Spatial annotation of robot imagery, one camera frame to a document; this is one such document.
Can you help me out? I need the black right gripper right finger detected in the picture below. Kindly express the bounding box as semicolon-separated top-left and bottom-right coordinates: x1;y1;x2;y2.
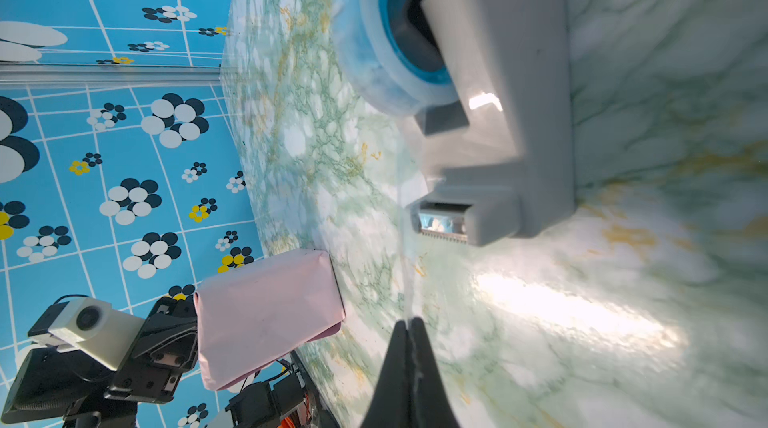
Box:
409;317;460;428

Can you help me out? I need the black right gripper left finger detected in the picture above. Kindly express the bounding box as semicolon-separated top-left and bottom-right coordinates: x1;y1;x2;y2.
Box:
361;321;410;428

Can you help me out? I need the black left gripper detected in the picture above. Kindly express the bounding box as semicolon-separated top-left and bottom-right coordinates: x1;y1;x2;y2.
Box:
104;297;198;404

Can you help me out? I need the purple wrapping paper sheet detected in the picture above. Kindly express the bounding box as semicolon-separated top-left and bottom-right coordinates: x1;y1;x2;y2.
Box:
194;249;346;391

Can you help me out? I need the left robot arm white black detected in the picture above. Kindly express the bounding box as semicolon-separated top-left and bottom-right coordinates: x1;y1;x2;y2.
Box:
1;296;198;427

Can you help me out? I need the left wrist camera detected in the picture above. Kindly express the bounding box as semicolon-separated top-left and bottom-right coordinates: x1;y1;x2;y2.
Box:
27;296;145;372

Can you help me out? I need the aluminium frame post left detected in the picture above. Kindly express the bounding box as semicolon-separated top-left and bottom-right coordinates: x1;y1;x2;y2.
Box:
1;64;220;89

